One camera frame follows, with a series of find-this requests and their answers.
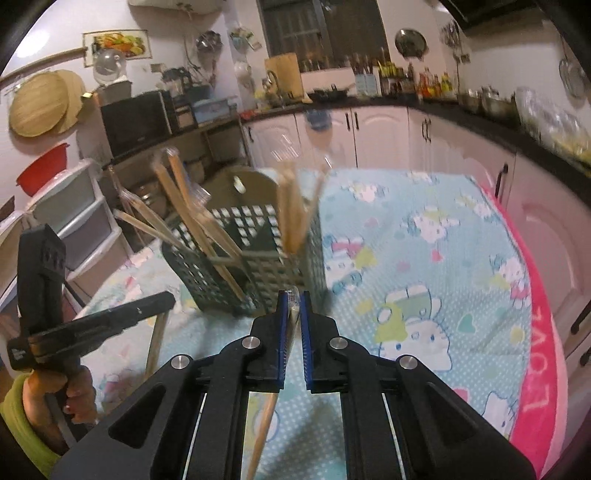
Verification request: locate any black blender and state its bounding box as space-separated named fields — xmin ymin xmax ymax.
xmin=161 ymin=67 xmax=193 ymax=99

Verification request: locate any row of condiment bottles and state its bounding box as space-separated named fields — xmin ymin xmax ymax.
xmin=378 ymin=59 xmax=456 ymax=101

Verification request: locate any hanging steel colander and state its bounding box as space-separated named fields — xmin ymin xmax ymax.
xmin=195 ymin=29 xmax=223 ymax=55

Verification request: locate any hanging cutlery holder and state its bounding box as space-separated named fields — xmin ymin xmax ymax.
xmin=440 ymin=20 xmax=470 ymax=64

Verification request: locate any black microwave oven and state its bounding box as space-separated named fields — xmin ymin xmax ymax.
xmin=98 ymin=89 xmax=175 ymax=158

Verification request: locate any clear plastic bags pile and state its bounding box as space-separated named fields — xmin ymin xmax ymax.
xmin=514 ymin=87 xmax=591 ymax=163

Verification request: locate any wooden chopsticks pair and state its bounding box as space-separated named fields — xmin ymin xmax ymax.
xmin=244 ymin=286 xmax=302 ymax=480
xmin=152 ymin=161 xmax=247 ymax=301
xmin=112 ymin=208 xmax=186 ymax=253
xmin=144 ymin=313 xmax=171 ymax=380
xmin=276 ymin=157 xmax=326 ymax=256
xmin=166 ymin=148 xmax=243 ymax=261
xmin=108 ymin=166 xmax=154 ymax=223

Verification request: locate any knife block with knives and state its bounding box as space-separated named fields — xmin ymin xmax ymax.
xmin=352 ymin=52 xmax=382 ymax=96

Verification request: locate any person's left hand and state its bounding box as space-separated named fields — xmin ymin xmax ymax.
xmin=22 ymin=364 xmax=99 ymax=425

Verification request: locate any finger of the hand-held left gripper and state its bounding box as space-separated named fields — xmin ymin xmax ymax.
xmin=68 ymin=291 xmax=178 ymax=352

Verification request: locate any fruit wall poster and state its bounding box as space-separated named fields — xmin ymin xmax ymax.
xmin=82 ymin=29 xmax=149 ymax=62

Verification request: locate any person's left forearm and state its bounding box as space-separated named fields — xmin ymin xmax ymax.
xmin=0 ymin=373 xmax=70 ymax=478

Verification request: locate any round bamboo tray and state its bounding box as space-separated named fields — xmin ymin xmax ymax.
xmin=8 ymin=71 xmax=71 ymax=138
xmin=55 ymin=68 xmax=87 ymax=136

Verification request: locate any black wok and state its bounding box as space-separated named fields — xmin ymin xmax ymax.
xmin=306 ymin=84 xmax=357 ymax=103

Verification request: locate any steel pot with lid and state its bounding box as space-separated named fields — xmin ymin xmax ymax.
xmin=456 ymin=84 xmax=516 ymax=117

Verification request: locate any green plastic utensil basket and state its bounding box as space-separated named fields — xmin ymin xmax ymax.
xmin=161 ymin=167 xmax=327 ymax=318

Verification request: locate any plastic drawer cabinet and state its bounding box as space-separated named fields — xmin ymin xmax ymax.
xmin=0 ymin=158 xmax=136 ymax=315

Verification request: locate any dark kitchen window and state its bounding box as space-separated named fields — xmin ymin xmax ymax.
xmin=255 ymin=0 xmax=387 ymax=71

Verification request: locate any hanging steel pan lid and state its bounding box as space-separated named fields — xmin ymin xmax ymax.
xmin=394 ymin=28 xmax=427 ymax=59

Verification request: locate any clear glass bowl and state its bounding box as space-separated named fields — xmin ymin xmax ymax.
xmin=91 ymin=47 xmax=129 ymax=87

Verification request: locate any cartoon cat printed blanket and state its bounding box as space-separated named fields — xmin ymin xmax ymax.
xmin=88 ymin=165 xmax=572 ymax=480

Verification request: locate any steel stock pot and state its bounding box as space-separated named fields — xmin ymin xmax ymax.
xmin=133 ymin=181 xmax=168 ymax=209

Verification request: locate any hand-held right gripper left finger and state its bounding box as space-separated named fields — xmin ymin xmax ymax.
xmin=50 ymin=290 xmax=291 ymax=480

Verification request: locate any pale blue storage box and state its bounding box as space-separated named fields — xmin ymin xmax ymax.
xmin=191 ymin=96 xmax=239 ymax=126

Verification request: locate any black range hood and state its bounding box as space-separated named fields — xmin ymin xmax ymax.
xmin=438 ymin=0 xmax=537 ymax=25

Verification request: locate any red plastic basin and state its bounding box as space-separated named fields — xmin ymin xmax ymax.
xmin=15 ymin=142 xmax=71 ymax=198

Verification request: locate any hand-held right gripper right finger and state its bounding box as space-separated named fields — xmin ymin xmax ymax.
xmin=299 ymin=290 xmax=536 ymax=480

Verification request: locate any wooden cutting board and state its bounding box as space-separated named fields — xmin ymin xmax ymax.
xmin=263 ymin=51 xmax=305 ymax=103

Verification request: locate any wooden shelf unit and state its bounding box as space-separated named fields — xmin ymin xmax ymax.
xmin=102 ymin=115 xmax=251 ymax=222

